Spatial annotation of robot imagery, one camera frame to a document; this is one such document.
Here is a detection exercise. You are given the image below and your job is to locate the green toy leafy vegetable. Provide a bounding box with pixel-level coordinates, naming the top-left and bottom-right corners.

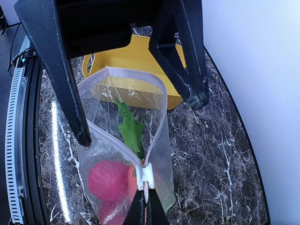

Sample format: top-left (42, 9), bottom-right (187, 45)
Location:
top-left (114, 97), bottom-right (145, 160)

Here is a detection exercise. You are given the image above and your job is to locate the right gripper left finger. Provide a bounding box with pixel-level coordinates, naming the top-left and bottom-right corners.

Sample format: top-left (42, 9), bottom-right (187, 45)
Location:
top-left (123, 190), bottom-right (145, 225)

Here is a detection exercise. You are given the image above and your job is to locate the clear dotted zip bag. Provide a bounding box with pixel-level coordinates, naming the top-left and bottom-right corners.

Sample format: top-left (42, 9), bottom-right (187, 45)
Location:
top-left (78, 67), bottom-right (175, 225)

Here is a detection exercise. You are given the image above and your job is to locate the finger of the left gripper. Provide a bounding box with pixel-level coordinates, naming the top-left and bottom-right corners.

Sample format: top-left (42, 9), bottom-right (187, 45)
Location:
top-left (149, 0), bottom-right (209, 110)
top-left (14, 0), bottom-right (91, 148)

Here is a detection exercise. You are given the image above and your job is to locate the white slotted cable duct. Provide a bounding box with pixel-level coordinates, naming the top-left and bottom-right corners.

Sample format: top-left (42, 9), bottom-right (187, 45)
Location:
top-left (4, 36), bottom-right (31, 225)

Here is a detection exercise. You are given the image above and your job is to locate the orange toy carrot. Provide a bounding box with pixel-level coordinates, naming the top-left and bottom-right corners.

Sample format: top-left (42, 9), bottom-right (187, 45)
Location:
top-left (127, 165), bottom-right (138, 199)

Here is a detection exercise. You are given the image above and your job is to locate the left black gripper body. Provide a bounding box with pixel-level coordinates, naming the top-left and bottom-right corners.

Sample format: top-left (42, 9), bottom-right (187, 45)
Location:
top-left (56, 0), bottom-right (167, 59)

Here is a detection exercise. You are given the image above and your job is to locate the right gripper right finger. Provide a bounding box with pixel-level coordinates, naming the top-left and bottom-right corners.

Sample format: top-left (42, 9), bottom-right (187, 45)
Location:
top-left (146, 189), bottom-right (169, 225)

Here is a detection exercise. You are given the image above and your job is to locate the red toy tomato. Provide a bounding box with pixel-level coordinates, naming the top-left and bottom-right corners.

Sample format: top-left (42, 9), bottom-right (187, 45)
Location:
top-left (99, 202), bottom-right (129, 225)

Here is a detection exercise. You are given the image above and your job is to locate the red toy apple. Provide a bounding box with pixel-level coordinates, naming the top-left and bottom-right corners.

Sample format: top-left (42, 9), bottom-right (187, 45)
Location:
top-left (88, 160), bottom-right (129, 203)

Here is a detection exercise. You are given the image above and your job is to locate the yellow plastic basket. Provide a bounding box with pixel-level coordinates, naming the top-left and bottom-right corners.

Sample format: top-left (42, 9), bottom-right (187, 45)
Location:
top-left (82, 34), bottom-right (182, 110)

